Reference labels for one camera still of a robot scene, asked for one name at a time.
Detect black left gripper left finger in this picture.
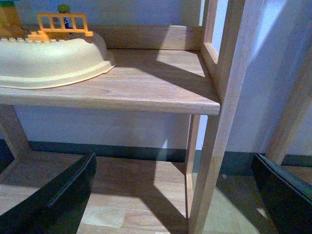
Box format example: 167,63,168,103
0,153,97,234

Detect orange toy fence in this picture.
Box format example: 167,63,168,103
28,13,94,42

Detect wooden shelf unit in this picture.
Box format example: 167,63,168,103
0,0,266,234

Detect cream toy base plate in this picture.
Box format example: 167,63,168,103
0,33,116,89

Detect yellow toy block piece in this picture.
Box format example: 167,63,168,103
0,0,26,38

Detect toy figure with green cap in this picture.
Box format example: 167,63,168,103
53,4,73,29

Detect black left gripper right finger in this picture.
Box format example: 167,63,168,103
252,154,312,234

